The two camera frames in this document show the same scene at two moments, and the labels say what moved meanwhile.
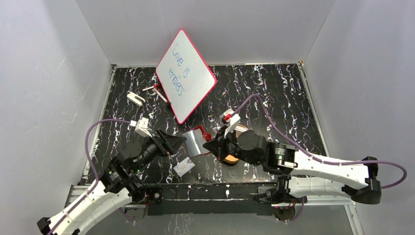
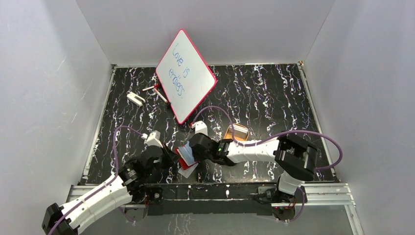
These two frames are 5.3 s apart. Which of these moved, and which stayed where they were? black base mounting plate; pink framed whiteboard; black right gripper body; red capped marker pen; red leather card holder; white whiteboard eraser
Moved: black right gripper body; red leather card holder
Stayed: red capped marker pen; pink framed whiteboard; black base mounting plate; white whiteboard eraser
